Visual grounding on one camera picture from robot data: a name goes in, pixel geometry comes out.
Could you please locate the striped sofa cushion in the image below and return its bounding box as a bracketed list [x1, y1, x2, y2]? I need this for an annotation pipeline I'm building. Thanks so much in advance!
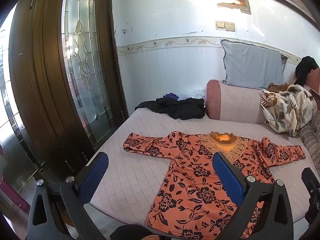
[299, 110, 320, 160]

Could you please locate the brown cloth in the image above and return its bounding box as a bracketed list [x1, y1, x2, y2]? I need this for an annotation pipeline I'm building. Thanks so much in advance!
[268, 82, 294, 92]

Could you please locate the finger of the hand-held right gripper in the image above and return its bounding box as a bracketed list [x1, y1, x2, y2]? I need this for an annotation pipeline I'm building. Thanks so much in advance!
[301, 167, 320, 195]

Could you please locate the grey-blue pillow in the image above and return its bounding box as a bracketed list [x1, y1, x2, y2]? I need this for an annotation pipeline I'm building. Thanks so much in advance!
[220, 39, 288, 89]

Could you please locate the black garment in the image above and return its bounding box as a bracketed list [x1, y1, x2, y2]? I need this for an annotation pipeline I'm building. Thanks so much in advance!
[294, 56, 320, 87]

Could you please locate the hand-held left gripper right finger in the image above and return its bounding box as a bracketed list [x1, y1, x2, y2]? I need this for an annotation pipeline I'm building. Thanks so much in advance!
[212, 151, 294, 240]

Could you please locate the black clothes pile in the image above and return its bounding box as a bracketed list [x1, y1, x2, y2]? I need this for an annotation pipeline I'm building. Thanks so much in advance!
[135, 97, 206, 120]

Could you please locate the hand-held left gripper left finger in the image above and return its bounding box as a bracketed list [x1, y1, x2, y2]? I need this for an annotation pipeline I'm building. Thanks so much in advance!
[27, 151, 110, 240]

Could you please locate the cream floral blanket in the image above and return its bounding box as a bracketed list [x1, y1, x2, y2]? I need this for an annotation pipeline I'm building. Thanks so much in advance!
[260, 84, 318, 137]

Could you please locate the pink quilted mattress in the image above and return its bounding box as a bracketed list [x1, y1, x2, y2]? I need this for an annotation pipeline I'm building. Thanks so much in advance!
[89, 107, 320, 233]

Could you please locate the clear plastic bag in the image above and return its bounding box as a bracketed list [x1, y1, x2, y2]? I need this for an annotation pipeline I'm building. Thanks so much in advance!
[178, 89, 207, 100]

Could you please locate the wooden door with stained glass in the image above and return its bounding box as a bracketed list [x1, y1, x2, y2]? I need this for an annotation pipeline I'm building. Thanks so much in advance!
[9, 0, 129, 180]

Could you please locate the orange floral shirt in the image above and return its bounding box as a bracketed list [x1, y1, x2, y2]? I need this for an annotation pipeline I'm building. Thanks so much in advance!
[123, 131, 307, 240]

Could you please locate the magenta object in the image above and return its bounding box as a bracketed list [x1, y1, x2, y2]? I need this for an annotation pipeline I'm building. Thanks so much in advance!
[0, 177, 30, 214]

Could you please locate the pink sofa backrest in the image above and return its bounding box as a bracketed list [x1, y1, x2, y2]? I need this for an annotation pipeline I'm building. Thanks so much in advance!
[304, 68, 320, 95]

